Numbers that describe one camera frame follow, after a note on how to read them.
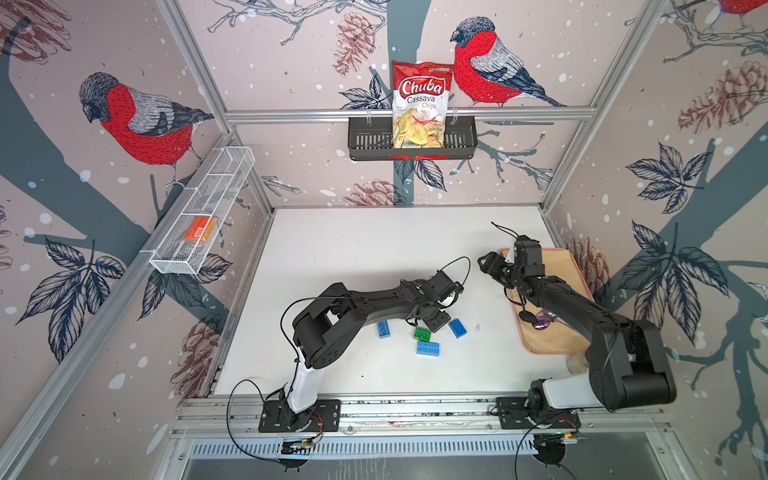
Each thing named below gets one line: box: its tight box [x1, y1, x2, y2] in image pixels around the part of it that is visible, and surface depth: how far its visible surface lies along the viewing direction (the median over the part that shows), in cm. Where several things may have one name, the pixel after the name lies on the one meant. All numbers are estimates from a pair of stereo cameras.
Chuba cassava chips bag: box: [392, 60, 454, 149], surface depth 87 cm
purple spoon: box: [532, 315, 551, 331], surface depth 90 cm
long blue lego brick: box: [378, 320, 390, 339], surface depth 90 cm
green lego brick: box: [413, 327, 433, 343], surface depth 87 cm
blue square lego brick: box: [448, 318, 467, 339], surface depth 89 cm
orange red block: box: [184, 216, 217, 242], surface depth 73 cm
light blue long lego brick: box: [416, 341, 441, 357], surface depth 85 cm
